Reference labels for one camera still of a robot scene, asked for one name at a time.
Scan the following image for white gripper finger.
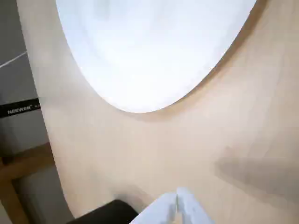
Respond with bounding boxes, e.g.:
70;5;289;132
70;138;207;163
132;192;178;224
176;186;217;224

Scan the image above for white paper plate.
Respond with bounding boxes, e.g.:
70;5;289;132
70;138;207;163
55;0;257;114

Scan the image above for black round pot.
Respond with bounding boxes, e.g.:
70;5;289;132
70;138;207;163
67;199;139;224

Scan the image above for wooden frame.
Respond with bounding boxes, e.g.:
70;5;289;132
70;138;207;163
0;142;56;224

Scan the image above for black Neewer stand leg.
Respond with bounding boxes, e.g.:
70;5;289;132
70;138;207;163
0;98;41;119

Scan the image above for thin white cable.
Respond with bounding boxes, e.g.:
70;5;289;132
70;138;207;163
0;51;28;69

